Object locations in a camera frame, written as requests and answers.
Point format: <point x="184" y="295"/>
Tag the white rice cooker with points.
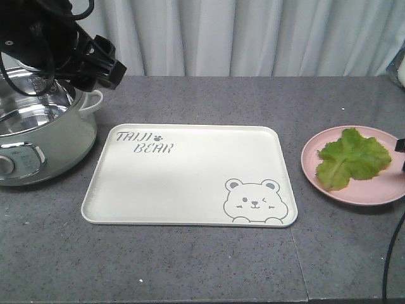
<point x="395" y="69"/>

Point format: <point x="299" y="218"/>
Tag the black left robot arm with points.
<point x="45" y="38"/>

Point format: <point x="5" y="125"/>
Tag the pink round plate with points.
<point x="386" y="187"/>

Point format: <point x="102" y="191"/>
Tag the pale green electric cooking pot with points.
<point x="44" y="136"/>

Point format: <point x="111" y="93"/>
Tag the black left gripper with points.
<point x="45" y="36"/>

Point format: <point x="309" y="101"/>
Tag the green lettuce leaf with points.
<point x="352" y="156"/>

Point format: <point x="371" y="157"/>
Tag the cream bear serving tray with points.
<point x="191" y="175"/>

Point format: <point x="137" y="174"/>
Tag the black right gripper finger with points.
<point x="400" y="147"/>

